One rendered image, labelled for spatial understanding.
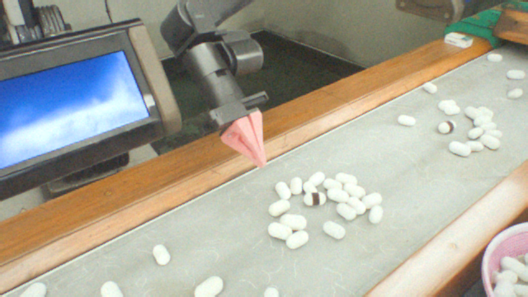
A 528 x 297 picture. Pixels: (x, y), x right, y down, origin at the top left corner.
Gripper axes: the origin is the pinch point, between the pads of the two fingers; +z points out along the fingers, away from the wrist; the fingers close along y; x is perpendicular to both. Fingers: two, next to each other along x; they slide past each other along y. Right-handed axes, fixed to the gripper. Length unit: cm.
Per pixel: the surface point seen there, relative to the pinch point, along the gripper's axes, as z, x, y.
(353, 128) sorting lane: 0.6, 9.8, 28.9
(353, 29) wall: -64, 117, 173
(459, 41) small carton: -8, 12, 79
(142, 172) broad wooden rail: -9.0, 14.6, -11.9
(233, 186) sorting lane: 0.2, 10.2, -0.8
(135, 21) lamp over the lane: -7.5, -31.4, -22.2
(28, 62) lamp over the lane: -6.4, -31.3, -29.3
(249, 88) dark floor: -66, 159, 117
